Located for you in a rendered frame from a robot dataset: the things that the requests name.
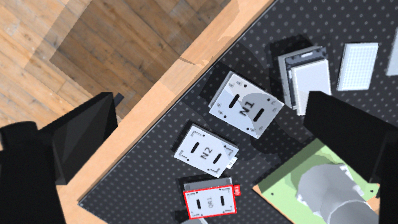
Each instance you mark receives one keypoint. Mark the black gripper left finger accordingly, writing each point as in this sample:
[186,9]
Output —
[33,162]

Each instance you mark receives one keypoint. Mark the white operator button panel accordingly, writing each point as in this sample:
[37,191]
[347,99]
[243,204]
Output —
[195,221]

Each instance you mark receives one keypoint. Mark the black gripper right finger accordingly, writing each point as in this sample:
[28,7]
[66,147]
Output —
[367,144]

